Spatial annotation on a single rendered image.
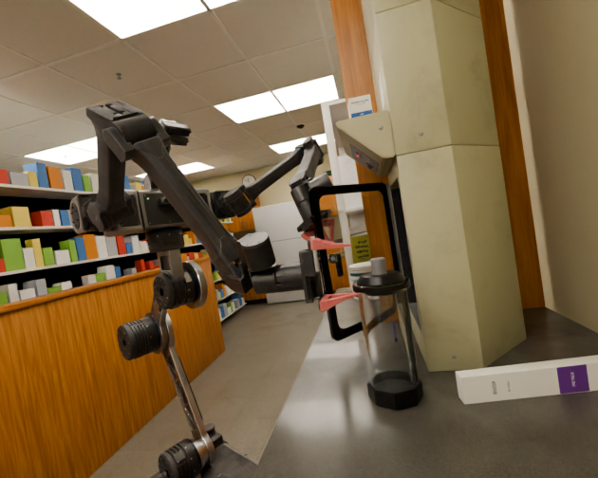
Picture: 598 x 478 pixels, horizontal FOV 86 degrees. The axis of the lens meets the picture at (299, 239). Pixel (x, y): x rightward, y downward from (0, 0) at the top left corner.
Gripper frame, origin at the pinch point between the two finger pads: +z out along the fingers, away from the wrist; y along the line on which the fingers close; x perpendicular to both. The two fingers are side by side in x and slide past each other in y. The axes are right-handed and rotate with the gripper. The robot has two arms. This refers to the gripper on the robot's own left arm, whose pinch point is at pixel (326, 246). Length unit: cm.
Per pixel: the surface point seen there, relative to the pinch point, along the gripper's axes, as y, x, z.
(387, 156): -32.3, 3.4, -6.4
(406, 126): -37.7, 0.5, -9.8
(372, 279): -25.3, 17.5, 16.2
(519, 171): -37, -50, 2
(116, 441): 221, 42, 32
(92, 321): 187, 43, -45
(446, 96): -45.2, -5.3, -11.4
